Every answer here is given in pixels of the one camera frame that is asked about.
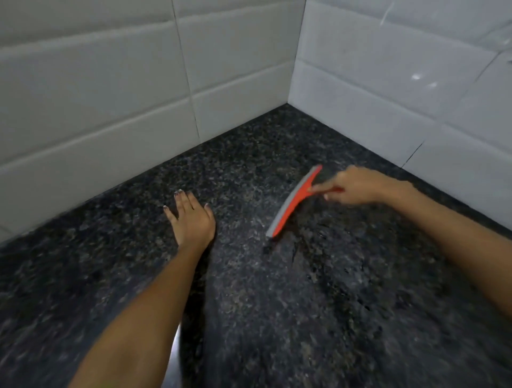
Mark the person's left little finger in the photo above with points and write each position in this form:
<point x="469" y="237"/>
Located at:
<point x="170" y="216"/>

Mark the person's left thumb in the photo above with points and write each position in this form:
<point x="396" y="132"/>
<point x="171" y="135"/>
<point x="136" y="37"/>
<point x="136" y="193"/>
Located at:
<point x="210" y="214"/>

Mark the person's left hand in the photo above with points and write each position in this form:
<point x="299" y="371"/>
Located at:
<point x="194" y="228"/>

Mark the person's left forearm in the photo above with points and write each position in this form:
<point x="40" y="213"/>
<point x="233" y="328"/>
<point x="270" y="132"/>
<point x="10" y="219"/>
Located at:
<point x="154" y="311"/>

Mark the shiny metal sink edge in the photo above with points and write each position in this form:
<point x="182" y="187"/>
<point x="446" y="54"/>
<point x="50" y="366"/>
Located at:
<point x="175" y="359"/>

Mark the red squeegee with grey blade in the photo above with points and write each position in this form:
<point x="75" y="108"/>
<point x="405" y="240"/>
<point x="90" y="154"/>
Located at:
<point x="294" y="200"/>

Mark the person's right fingers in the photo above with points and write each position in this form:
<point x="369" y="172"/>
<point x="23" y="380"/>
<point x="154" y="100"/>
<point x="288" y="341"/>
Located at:
<point x="330" y="188"/>

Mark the person's right forearm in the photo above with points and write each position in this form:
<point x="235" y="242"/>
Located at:
<point x="456" y="236"/>

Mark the person's right hand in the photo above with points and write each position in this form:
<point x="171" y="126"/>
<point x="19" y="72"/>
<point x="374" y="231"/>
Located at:
<point x="362" y="186"/>

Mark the person's left middle finger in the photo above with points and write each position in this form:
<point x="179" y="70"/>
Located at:
<point x="186" y="203"/>

